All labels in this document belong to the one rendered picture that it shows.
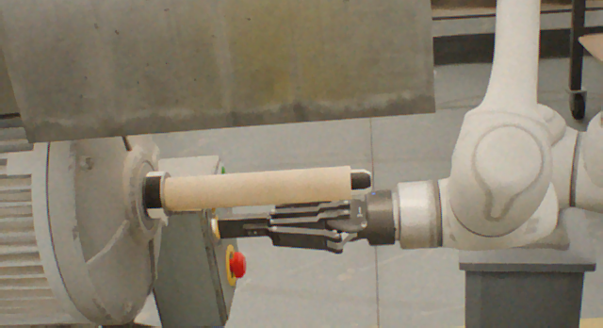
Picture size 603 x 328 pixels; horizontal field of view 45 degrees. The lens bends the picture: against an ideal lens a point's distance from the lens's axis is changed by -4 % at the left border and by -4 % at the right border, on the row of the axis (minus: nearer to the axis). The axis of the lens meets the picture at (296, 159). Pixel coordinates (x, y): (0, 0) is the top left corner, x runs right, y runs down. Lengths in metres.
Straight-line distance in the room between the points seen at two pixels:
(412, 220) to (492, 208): 0.18
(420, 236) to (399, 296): 1.65
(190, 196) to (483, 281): 0.97
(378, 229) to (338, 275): 1.77
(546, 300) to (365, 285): 1.15
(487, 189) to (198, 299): 0.46
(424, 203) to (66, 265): 0.48
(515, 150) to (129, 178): 0.39
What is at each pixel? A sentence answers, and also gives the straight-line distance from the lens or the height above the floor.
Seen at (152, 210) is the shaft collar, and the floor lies 1.25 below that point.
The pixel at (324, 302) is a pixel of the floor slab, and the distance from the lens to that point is 2.62.
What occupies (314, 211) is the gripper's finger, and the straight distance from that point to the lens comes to 1.02.
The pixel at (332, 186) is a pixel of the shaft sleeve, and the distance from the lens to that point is 0.71.
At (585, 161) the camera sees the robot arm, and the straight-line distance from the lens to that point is 1.51.
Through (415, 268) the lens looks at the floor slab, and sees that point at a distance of 2.75.
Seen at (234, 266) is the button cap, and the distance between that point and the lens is 1.10.
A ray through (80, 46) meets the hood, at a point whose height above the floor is 1.46.
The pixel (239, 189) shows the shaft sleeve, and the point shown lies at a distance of 0.72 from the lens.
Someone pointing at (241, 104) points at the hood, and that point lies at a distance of 0.53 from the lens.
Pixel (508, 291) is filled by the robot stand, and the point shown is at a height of 0.62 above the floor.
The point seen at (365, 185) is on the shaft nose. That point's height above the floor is 1.25.
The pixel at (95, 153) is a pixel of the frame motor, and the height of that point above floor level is 1.33.
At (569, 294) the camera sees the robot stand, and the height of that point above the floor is 0.61.
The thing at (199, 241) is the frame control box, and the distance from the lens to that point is 1.01.
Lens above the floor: 1.60
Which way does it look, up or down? 27 degrees down
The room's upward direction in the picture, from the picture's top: 7 degrees counter-clockwise
